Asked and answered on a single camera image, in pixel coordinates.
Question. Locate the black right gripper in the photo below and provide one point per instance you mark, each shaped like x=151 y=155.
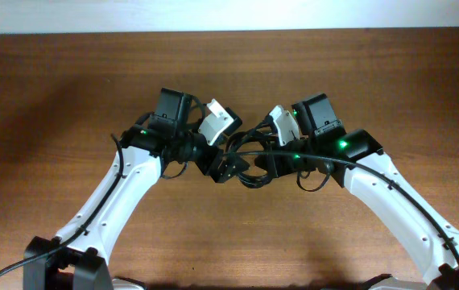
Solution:
x=277 y=162

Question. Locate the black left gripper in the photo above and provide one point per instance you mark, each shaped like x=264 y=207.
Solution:
x=222 y=173

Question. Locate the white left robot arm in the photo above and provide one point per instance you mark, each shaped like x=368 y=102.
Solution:
x=181 y=129

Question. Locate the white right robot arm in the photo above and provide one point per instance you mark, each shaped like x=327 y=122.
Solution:
x=310 y=137

